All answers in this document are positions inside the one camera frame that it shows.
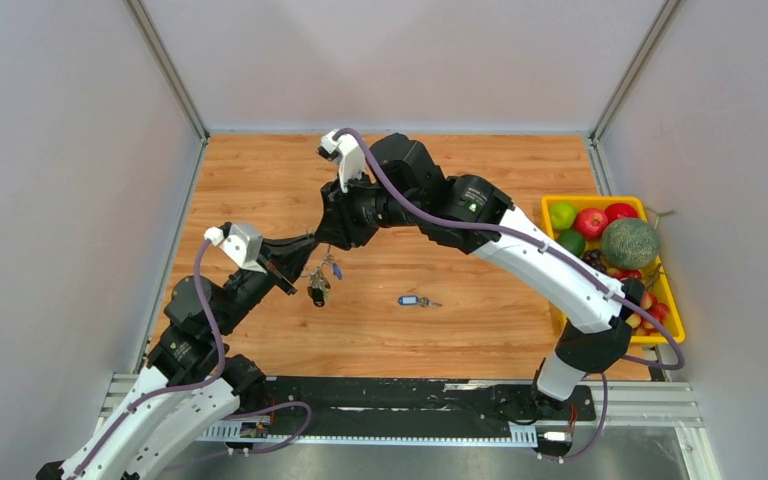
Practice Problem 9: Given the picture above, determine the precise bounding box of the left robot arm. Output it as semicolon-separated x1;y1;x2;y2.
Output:
35;224;318;479

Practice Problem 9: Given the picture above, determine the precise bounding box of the green netted melon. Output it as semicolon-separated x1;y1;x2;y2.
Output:
601;218;661;270

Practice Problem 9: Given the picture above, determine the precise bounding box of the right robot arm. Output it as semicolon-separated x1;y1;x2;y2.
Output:
315;128;644;418

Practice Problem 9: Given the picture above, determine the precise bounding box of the dark green lime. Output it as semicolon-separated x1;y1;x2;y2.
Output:
556;230;587;257

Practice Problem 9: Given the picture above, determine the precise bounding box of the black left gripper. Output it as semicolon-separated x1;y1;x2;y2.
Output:
213;232;318;334

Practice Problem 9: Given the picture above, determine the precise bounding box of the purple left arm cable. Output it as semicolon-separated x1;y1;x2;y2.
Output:
69;238;228;478

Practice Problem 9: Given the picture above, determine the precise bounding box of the loose silver key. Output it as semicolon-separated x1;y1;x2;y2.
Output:
419;297;442;307

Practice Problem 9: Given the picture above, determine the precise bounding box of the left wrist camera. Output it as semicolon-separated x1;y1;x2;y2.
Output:
203;222;266;274

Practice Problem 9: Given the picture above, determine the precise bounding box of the purple grape bunch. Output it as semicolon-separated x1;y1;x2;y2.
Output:
581;249;607;273

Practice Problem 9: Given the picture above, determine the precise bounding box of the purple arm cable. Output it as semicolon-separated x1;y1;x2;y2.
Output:
330;127;687;372
69;238;228;478

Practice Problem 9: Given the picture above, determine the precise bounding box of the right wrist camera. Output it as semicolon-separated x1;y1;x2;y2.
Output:
317;129;366;193

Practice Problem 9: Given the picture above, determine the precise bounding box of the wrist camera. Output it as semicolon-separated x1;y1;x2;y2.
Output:
203;222;266;274
317;129;366;193

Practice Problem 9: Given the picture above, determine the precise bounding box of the loose blue key tag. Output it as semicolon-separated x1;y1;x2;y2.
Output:
398;295;420;306

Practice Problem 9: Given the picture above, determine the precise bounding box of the light green apple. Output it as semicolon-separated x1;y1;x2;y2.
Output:
548;201;578;231

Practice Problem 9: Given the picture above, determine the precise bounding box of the red apple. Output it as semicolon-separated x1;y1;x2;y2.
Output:
572;207;610;240
604;202;639;223

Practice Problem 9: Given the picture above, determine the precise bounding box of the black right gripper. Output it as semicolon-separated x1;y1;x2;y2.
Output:
315;167;423;249

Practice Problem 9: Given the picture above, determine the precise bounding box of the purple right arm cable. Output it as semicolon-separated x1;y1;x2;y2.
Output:
330;127;687;372

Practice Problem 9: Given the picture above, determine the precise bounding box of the black key tag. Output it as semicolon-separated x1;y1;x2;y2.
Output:
307;284;330;308

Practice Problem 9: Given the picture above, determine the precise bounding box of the silver keys bunch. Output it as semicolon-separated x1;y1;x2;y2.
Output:
309;260;331;293

